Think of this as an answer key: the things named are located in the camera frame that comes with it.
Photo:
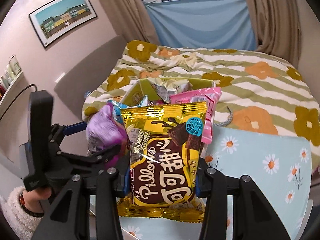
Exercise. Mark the person's left hand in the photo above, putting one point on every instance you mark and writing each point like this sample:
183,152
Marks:
32,199

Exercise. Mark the green white snack bag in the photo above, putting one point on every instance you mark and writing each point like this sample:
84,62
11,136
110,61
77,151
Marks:
166,88

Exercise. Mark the beige curtain right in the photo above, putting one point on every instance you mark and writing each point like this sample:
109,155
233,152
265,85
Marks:
276,28

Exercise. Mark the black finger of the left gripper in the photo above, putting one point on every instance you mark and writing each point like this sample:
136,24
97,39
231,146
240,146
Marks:
66,130
92,156

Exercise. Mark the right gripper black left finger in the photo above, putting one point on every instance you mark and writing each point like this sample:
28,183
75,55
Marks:
80,178

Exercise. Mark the beige curtain left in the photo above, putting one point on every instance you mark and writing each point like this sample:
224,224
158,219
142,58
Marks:
130,19

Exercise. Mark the green cardboard storage box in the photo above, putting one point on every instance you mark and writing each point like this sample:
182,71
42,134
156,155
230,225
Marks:
142,88

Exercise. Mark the grey headboard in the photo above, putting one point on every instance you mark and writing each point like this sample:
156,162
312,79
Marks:
89,74

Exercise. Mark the beige curtain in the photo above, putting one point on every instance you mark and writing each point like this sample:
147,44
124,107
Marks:
276,28
130,19

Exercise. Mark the light blue window cloth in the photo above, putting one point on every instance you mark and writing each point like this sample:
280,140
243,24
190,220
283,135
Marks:
212,24

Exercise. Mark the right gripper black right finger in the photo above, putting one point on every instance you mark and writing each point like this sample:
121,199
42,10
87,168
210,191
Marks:
253,215

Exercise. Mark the wall shelf with items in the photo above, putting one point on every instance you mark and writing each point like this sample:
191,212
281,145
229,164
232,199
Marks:
12,75

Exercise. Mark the purple snack bag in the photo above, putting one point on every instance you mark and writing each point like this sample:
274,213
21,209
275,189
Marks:
104,132

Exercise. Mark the framed houses picture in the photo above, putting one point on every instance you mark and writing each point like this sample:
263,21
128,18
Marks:
56,18

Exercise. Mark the floral striped green duvet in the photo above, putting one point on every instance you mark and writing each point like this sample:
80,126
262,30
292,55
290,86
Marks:
265,93

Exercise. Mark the gold Pillows chocolate snack bag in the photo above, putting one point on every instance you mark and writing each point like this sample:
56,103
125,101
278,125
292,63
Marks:
165,146

